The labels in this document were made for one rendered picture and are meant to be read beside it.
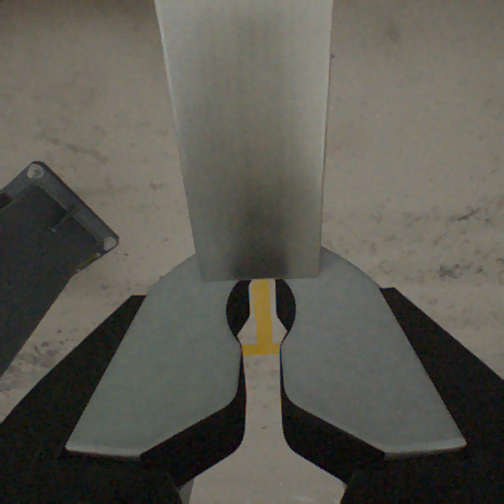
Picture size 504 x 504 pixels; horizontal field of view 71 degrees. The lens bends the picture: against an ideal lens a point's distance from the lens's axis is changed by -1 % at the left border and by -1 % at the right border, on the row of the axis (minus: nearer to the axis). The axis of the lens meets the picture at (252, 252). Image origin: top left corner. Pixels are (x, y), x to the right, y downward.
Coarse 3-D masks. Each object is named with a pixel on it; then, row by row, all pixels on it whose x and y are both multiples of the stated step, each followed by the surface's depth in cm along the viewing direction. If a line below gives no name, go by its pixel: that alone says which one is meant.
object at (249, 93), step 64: (192, 0) 6; (256, 0) 6; (320, 0) 6; (192, 64) 6; (256, 64) 6; (320, 64) 6; (192, 128) 7; (256, 128) 7; (320, 128) 7; (192, 192) 8; (256, 192) 8; (320, 192) 8; (256, 256) 9
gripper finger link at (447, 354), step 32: (384, 288) 8; (416, 320) 8; (416, 352) 7; (448, 352) 7; (448, 384) 6; (480, 384) 6; (480, 416) 6; (480, 448) 5; (416, 480) 5; (448, 480) 5; (480, 480) 5
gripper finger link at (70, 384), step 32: (128, 320) 8; (96, 352) 7; (64, 384) 7; (96, 384) 7; (32, 416) 6; (64, 416) 6; (0, 448) 6; (32, 448) 6; (64, 448) 6; (0, 480) 5; (32, 480) 5; (64, 480) 5; (96, 480) 5; (128, 480) 5
